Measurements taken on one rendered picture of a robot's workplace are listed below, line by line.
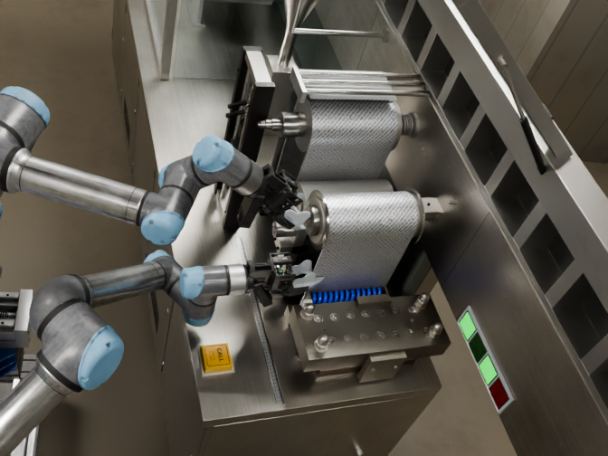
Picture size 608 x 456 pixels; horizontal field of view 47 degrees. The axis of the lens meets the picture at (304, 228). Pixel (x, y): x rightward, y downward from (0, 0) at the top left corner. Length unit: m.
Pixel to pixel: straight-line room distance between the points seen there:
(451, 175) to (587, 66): 2.40
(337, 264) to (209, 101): 0.95
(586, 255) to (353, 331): 0.66
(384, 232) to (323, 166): 0.25
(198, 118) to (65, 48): 1.86
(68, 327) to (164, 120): 1.11
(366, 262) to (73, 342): 0.76
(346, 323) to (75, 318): 0.71
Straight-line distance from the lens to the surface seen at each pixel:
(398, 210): 1.73
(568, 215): 1.45
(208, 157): 1.41
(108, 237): 3.20
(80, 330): 1.44
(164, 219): 1.39
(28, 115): 1.60
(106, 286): 1.62
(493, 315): 1.66
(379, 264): 1.83
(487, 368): 1.70
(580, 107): 4.29
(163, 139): 2.33
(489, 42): 1.20
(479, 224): 1.68
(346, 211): 1.67
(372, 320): 1.85
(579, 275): 1.44
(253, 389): 1.81
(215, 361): 1.80
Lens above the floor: 2.48
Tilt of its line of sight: 47 degrees down
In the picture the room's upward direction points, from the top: 20 degrees clockwise
